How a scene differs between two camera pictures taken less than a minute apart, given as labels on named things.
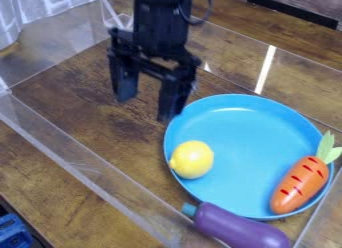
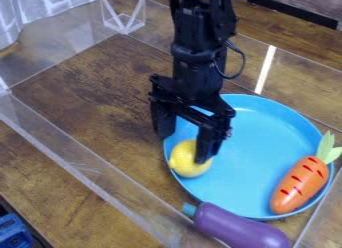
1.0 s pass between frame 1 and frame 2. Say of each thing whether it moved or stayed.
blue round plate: stayed
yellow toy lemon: stayed
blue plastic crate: stayed
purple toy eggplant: stayed
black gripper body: moved
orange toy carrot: stayed
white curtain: stayed
